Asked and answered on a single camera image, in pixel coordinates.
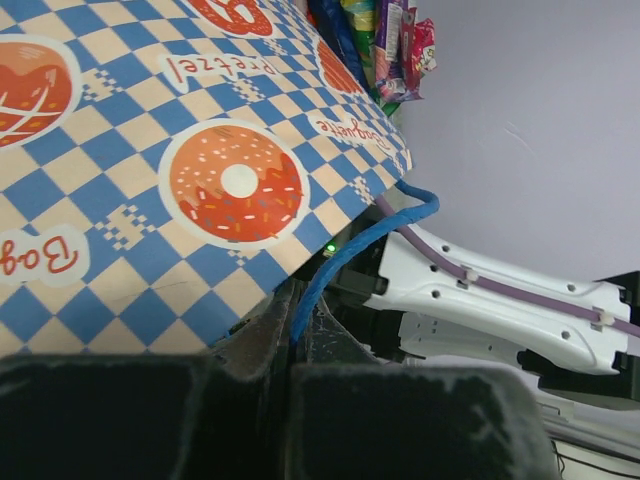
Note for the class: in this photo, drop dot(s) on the blue checkered paper bag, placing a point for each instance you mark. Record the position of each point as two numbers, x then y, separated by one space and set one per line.
165 165

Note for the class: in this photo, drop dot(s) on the aluminium frame rail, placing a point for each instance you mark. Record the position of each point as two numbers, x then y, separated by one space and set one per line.
591 442

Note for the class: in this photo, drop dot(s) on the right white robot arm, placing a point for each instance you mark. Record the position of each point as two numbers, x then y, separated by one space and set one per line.
412 294

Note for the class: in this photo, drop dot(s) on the red snack pack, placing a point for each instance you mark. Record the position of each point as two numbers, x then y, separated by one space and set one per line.
421 56

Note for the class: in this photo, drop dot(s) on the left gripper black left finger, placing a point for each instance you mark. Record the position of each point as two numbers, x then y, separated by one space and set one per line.
214 414

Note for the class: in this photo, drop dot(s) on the green snack pack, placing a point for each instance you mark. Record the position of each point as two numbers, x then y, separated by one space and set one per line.
361 15

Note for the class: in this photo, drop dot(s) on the purple snack pack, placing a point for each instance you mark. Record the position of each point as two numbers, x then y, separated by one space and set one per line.
389 76

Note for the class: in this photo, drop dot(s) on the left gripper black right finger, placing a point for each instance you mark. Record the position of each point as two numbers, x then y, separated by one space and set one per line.
353 417

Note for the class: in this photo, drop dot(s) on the blue snack bag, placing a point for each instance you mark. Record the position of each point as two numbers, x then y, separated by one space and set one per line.
333 26

